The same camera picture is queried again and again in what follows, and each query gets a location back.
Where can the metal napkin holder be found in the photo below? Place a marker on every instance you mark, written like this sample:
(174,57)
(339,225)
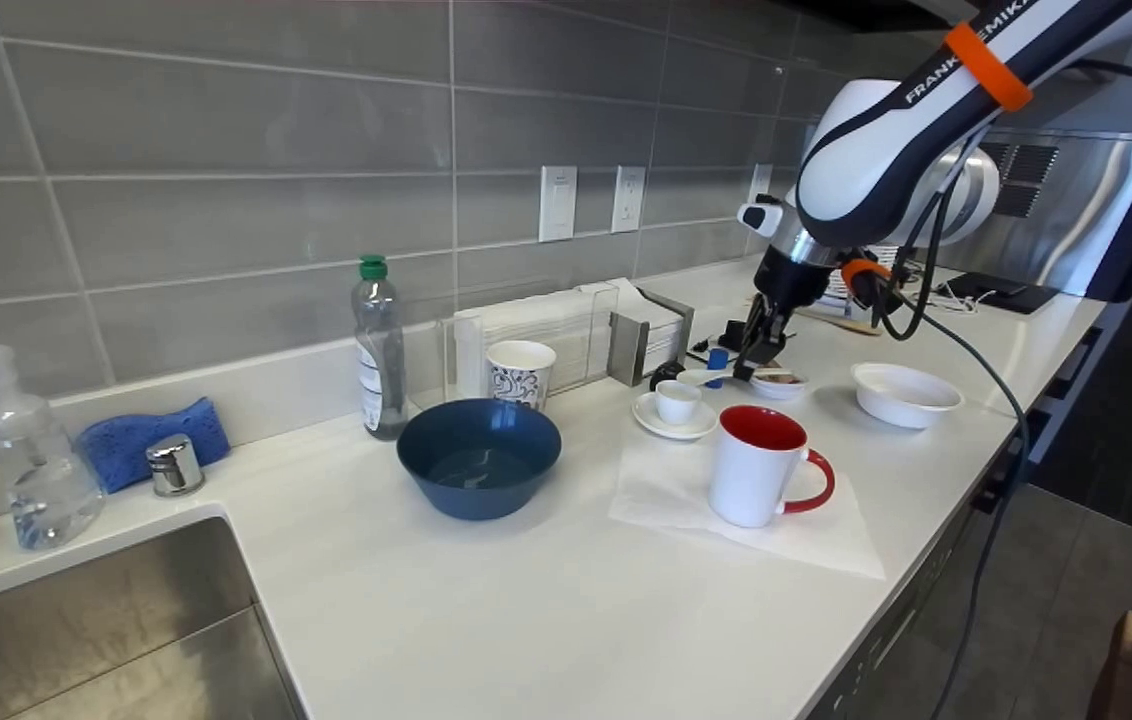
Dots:
(637,330)

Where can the chrome sink knob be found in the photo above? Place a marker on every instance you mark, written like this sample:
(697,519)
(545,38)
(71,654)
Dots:
(174,465)

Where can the blue sponge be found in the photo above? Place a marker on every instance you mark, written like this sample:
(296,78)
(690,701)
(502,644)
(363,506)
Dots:
(117,447)

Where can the clear napkin box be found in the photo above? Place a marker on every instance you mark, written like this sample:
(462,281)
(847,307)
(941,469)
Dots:
(562,323)

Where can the white saucer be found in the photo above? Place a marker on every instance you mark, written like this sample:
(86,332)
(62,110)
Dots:
(686,431)

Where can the clear dish soap bottle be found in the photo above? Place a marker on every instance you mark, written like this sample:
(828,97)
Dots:
(379,348)

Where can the white light switch plate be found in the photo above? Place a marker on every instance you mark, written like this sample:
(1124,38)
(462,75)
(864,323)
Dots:
(557,200)

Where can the small white snack dish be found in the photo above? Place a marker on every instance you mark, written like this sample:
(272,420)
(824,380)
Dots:
(779,385)

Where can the small white teacup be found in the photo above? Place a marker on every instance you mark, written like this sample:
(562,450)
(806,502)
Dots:
(679,400)

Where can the small blue cylinder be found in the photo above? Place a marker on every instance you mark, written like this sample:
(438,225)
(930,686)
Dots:
(719,359)

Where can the stainless steel sink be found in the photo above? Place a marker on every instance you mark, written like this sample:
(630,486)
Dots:
(161,630)

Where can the white outlet plate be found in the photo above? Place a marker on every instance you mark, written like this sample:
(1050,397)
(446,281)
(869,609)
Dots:
(627,198)

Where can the clear pump soap dispenser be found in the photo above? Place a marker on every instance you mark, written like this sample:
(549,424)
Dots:
(55,489)

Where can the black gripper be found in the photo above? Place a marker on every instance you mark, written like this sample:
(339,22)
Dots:
(782,286)

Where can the red and white mug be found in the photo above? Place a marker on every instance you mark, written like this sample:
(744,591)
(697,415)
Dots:
(756,454)

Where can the patterned paper cup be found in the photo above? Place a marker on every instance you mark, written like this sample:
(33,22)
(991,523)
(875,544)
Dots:
(520,369)

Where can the blue bowl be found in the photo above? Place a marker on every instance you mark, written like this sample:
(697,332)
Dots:
(476,459)

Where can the small black cap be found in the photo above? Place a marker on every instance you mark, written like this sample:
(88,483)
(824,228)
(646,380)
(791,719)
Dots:
(675,369)

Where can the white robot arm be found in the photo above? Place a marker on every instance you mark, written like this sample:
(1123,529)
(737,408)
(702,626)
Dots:
(886,155)

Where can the large white bowl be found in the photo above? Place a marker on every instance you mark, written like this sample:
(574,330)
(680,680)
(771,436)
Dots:
(904,397)

